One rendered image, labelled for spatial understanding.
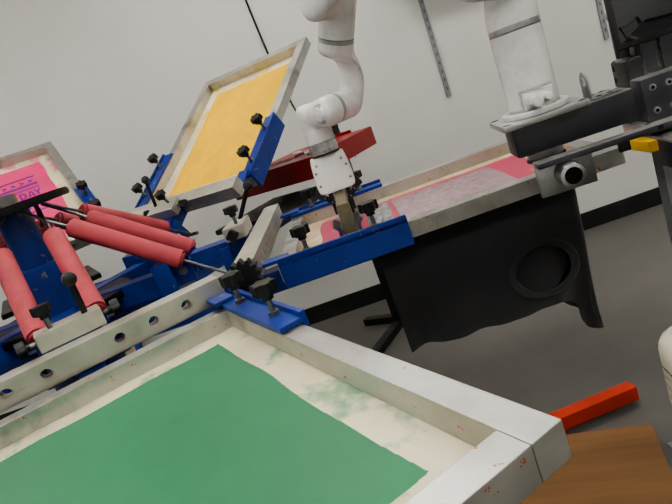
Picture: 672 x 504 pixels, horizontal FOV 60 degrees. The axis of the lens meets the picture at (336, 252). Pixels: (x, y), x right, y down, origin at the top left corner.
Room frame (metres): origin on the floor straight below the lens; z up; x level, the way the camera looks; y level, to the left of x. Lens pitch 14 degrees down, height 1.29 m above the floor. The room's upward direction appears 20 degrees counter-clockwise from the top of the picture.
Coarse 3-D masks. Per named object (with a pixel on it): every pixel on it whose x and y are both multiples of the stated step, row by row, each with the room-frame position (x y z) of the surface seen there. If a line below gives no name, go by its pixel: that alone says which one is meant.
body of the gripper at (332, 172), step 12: (324, 156) 1.50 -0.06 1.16; (336, 156) 1.50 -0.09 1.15; (312, 168) 1.51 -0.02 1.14; (324, 168) 1.50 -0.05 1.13; (336, 168) 1.50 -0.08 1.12; (348, 168) 1.50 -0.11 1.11; (324, 180) 1.50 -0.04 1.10; (336, 180) 1.50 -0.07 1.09; (348, 180) 1.50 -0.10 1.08; (324, 192) 1.50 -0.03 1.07
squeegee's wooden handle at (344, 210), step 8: (336, 192) 1.53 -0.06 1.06; (344, 192) 1.49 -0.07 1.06; (336, 200) 1.41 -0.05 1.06; (344, 200) 1.36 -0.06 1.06; (336, 208) 1.33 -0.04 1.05; (344, 208) 1.32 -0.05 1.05; (344, 216) 1.32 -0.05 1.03; (352, 216) 1.32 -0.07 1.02; (344, 224) 1.33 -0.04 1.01; (352, 224) 1.32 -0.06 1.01
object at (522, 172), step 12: (528, 168) 1.46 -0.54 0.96; (492, 180) 1.47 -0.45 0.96; (504, 180) 1.42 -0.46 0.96; (456, 192) 1.48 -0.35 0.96; (468, 192) 1.44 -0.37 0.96; (420, 204) 1.50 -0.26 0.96; (432, 204) 1.45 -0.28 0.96; (444, 204) 1.40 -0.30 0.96; (396, 216) 1.47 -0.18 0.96; (408, 216) 1.42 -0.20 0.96; (324, 240) 1.50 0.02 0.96
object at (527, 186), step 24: (504, 144) 1.74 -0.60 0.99; (576, 144) 1.37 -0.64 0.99; (432, 168) 1.76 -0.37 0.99; (456, 168) 1.75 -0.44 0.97; (600, 168) 1.20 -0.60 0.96; (384, 192) 1.77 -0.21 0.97; (480, 192) 1.25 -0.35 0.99; (504, 192) 1.21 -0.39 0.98; (528, 192) 1.21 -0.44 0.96; (312, 216) 1.79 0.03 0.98; (432, 216) 1.22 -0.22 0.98; (456, 216) 1.22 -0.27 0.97; (288, 240) 1.49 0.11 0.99
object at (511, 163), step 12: (480, 168) 1.68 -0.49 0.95; (492, 168) 1.62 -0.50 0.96; (504, 168) 1.56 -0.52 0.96; (516, 168) 1.51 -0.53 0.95; (444, 180) 1.70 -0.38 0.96; (456, 180) 1.63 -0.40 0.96; (468, 180) 1.57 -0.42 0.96; (480, 180) 1.52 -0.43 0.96; (408, 192) 1.72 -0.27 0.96; (420, 192) 1.65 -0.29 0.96; (432, 192) 1.59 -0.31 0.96; (444, 192) 1.54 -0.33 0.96; (396, 204) 1.61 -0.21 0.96; (408, 204) 1.55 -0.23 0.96; (324, 228) 1.65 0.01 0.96
